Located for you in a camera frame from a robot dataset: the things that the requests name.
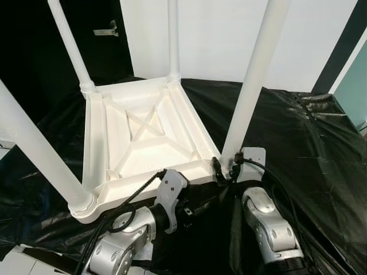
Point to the black plastic table cover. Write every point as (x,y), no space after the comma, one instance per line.
(321,172)

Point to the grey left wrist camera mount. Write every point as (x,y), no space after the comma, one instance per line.
(172,192)

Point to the black door frame post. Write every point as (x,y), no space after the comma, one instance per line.
(341,46)

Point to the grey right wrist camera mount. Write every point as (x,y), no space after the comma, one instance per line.
(253,160)

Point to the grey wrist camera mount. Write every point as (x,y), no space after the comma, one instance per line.
(172,192)
(253,160)

